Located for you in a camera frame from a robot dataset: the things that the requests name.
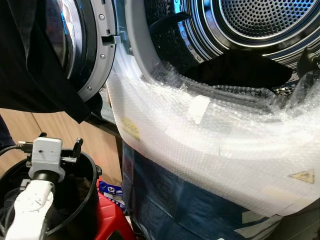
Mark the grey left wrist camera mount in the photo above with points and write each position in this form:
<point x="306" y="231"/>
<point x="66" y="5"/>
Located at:
<point x="46" y="155"/>

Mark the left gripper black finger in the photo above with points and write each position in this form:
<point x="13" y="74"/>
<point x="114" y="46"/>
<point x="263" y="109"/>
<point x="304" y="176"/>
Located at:
<point x="42" y="135"/>
<point x="77" y="147"/>

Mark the grey rubber door gasket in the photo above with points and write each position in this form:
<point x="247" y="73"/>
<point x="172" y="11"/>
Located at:
<point x="137" y="40"/>

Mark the yellow rectangular sticker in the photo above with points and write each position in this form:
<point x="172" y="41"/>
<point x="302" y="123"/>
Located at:
<point x="131" y="128"/>

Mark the white front-load washing machine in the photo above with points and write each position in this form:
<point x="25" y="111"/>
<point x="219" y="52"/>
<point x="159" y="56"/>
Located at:
<point x="200" y="210"/>

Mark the black plastic bucket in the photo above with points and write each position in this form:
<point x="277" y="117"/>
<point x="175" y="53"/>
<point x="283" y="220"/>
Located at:
<point x="80" y="200"/>

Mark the blue protective film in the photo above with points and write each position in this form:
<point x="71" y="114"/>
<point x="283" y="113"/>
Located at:
<point x="170" y="205"/>

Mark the clear bubble wrap sheet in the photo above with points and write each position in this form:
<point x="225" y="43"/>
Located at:
<point x="210" y="150"/>

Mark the red plastic stool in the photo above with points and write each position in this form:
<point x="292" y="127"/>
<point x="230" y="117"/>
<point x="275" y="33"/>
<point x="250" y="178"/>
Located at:
<point x="112" y="220"/>

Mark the white tape strip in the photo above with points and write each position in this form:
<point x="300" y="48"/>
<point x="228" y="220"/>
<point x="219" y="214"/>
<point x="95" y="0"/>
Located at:
<point x="199" y="107"/>

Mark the round glass washer door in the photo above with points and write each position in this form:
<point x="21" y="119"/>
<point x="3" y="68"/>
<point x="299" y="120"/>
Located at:
<point x="100" y="50"/>

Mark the yellow triangle warning sticker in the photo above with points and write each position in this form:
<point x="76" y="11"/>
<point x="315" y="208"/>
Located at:
<point x="303" y="177"/>

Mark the perforated steel washer drum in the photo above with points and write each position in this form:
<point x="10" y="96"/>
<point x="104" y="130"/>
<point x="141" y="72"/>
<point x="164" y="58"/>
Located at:
<point x="265" y="20"/>

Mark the blue and white packet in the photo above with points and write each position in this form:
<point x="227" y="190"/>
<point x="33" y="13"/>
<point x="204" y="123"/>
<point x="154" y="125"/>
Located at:
<point x="111" y="192"/>

